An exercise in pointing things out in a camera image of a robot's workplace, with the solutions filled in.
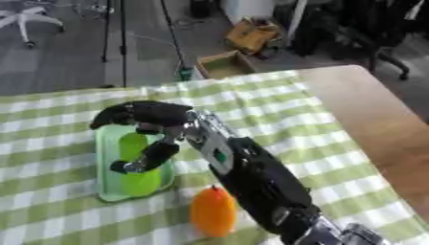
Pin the yellow bag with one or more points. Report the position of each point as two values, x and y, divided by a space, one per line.
251 35

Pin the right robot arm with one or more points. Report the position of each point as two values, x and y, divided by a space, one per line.
262 182

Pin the light green plastic tray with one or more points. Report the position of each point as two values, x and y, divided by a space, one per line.
107 166

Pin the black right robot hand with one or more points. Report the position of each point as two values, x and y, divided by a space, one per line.
153 113

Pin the bright green cylinder toy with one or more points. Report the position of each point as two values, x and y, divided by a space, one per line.
139 183

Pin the thin black stand pole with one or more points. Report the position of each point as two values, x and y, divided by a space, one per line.
174 38

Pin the black office chair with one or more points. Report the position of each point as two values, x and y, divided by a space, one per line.
374 35

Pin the white bin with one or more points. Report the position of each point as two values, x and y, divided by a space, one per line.
248 9

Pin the orange toy fruit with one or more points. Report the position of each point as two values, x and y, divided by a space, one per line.
212 212

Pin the open cardboard box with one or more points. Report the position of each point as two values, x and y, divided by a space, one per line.
223 65

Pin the black tripod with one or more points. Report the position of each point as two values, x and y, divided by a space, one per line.
123 41

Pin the white office chair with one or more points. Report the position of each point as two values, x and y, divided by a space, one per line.
25 17

